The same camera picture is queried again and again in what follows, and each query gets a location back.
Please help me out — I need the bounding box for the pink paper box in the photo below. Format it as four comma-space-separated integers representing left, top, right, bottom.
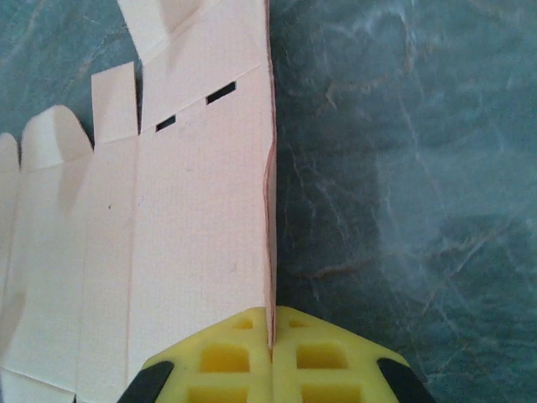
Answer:
0, 0, 279, 403

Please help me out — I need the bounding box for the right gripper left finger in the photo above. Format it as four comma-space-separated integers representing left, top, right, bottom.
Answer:
119, 306, 273, 403

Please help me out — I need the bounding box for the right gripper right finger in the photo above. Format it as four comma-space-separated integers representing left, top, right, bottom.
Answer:
271, 306, 435, 403

